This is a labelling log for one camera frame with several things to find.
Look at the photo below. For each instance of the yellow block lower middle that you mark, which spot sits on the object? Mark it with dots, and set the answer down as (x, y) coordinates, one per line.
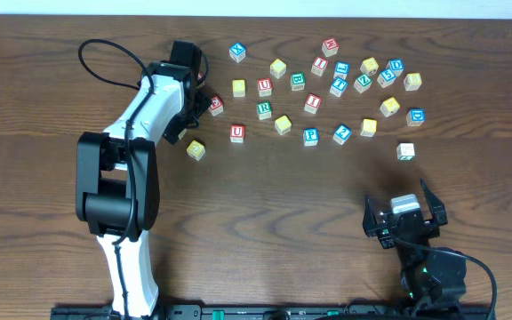
(283, 125)

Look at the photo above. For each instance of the blue L wooden block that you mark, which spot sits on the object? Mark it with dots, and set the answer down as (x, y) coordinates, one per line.
(341, 70)

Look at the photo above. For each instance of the yellow S wooden block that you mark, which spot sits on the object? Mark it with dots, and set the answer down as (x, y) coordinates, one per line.
(368, 127)

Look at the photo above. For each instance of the blue 5 wooden block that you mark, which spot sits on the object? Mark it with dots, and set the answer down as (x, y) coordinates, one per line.
(386, 77)

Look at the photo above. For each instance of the green B wooden block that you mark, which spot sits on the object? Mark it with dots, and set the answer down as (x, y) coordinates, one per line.
(298, 81)

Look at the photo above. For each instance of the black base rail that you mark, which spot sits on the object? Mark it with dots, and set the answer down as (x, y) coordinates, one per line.
(195, 312)

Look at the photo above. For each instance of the blue 2 wooden block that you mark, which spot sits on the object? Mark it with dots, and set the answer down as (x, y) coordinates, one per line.
(341, 134)

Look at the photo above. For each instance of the green 7 wooden block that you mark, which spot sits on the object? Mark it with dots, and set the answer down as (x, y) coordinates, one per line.
(405, 151)

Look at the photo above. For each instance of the blue T wooden block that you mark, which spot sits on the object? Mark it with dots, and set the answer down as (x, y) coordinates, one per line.
(338, 86)

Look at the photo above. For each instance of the yellow O wooden block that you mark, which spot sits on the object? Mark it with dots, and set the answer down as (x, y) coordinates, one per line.
(238, 88)

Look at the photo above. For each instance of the red U block lower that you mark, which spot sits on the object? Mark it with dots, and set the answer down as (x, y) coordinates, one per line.
(237, 133)

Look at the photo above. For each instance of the yellow 8 wooden block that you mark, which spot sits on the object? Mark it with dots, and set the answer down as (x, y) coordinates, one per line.
(412, 82)

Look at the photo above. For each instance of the red I block far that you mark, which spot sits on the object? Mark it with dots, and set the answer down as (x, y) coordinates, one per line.
(319, 66)

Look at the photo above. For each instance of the green R wooden block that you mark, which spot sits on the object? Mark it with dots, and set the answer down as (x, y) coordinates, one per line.
(264, 110)

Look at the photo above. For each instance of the red u block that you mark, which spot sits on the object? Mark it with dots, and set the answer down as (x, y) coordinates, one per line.
(237, 133)
(265, 87)

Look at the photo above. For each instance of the yellow 2 wooden block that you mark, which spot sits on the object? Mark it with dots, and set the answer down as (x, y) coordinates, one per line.
(196, 150)

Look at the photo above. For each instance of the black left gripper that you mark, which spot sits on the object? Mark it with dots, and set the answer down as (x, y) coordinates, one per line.
(200, 105)

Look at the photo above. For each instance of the blue d block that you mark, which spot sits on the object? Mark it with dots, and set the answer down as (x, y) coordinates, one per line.
(396, 66)
(415, 117)

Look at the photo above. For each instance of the yellow block upper middle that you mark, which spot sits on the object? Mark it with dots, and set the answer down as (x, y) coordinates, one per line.
(278, 68)

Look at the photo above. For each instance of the red I block near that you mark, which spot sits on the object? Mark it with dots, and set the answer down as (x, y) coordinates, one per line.
(312, 103)

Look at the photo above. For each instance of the blue D block near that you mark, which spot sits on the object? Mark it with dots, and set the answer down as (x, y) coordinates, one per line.
(415, 117)

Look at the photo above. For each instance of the red H wooden block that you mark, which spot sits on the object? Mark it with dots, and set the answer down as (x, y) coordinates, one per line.
(330, 47)

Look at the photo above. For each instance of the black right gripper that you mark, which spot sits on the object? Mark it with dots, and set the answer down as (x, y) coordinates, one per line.
(406, 224)

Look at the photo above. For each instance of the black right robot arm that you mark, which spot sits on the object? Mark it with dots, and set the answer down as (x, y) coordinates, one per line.
(433, 277)

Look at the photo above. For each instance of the red U block upper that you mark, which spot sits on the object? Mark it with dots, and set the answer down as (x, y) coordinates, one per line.
(265, 87)

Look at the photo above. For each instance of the yellow block with picture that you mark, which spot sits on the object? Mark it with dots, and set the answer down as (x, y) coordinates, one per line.
(389, 107)

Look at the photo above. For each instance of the yellow block near Z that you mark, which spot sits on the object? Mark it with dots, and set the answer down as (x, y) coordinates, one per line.
(369, 66)

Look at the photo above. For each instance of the red E wooden block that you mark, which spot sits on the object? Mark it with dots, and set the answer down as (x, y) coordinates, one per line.
(217, 106)

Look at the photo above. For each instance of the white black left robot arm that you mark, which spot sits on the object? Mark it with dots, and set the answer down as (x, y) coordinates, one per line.
(117, 185)

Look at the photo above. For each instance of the blue P wooden block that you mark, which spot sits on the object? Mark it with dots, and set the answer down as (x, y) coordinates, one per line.
(310, 137)

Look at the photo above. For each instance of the red i block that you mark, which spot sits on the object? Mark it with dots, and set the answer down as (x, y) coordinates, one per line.
(319, 66)
(312, 103)

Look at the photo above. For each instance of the green Z wooden block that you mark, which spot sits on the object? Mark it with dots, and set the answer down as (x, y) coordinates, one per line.
(362, 83)

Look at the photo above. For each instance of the blue X wooden block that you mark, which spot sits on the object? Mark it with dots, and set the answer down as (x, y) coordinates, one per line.
(237, 52)

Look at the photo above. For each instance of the blue D block far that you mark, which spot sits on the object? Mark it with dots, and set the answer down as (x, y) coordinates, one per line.
(396, 66)

